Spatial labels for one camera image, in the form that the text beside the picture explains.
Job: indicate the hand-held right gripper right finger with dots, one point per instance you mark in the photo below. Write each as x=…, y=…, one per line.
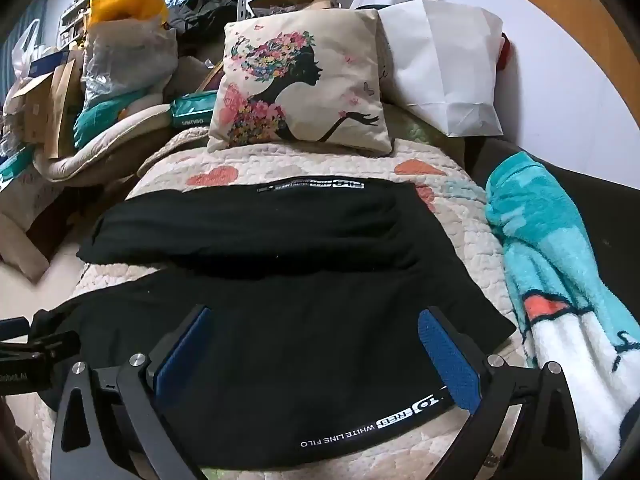
x=447, y=360

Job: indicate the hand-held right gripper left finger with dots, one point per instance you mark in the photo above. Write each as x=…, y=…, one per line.
x=182, y=355

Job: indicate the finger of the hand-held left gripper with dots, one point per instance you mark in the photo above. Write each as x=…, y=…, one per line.
x=50, y=342

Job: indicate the black pants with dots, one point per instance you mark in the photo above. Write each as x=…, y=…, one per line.
x=300, y=310

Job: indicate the teal and white fleece blanket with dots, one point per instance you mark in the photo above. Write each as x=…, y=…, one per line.
x=540, y=220

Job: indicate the beige duvet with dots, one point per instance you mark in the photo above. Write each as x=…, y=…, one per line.
x=115, y=135

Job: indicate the dark sofa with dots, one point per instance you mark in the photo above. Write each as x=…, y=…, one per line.
x=600, y=200

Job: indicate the cardboard boxes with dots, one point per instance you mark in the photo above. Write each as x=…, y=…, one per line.
x=62, y=110

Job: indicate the open cardboard box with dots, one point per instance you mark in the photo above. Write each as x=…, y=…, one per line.
x=27, y=110

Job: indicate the heart print quilt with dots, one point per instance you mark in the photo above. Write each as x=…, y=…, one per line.
x=320, y=160

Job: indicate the teal wipes packet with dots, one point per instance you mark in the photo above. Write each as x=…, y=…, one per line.
x=192, y=110

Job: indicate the dark blue box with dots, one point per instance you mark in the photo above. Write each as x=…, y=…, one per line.
x=45, y=64

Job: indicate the clear plastic bag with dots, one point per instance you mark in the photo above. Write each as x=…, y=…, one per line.
x=125, y=60

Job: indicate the white plastic bag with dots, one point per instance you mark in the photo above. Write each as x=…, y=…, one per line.
x=25, y=50

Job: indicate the white paper bag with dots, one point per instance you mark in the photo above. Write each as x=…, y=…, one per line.
x=440, y=60

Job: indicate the red item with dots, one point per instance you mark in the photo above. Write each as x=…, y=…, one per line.
x=506, y=50

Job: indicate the floral silhouette printed cushion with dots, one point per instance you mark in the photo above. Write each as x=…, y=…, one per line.
x=345, y=60

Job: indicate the white shelf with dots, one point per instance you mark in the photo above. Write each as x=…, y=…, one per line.
x=75, y=20

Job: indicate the yellow bag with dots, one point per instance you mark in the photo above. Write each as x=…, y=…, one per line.
x=125, y=2

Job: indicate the black garment pile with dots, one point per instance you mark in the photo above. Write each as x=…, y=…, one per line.
x=210, y=7

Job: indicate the wooden door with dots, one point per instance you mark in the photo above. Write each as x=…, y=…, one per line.
x=575, y=20

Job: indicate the flat cardboard box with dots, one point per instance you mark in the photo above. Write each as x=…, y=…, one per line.
x=295, y=1

